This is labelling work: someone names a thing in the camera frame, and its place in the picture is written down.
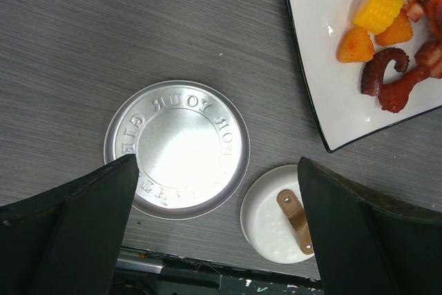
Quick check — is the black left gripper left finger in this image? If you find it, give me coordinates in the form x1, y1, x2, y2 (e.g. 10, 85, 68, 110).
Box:
1, 154, 139, 294

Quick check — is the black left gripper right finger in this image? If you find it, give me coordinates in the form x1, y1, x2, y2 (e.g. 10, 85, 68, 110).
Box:
298, 158, 441, 294

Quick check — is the white square plate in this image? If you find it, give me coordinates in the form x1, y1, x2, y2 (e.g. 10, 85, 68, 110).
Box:
287, 0, 441, 153

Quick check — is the orange strawberry shaped piece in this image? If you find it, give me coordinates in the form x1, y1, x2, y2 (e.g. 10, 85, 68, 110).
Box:
337, 27, 375, 63

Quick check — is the orange fried food piece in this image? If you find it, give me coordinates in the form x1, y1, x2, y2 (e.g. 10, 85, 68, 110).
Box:
375, 11, 414, 46

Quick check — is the yellow corn piece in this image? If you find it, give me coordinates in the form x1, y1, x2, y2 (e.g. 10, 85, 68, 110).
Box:
352, 0, 403, 35

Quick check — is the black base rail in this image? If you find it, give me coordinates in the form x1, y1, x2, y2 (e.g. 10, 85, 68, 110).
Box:
108, 247, 324, 295

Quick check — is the white lid with leather strap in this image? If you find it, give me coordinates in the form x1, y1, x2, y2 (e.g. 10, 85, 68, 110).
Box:
240, 164, 314, 264

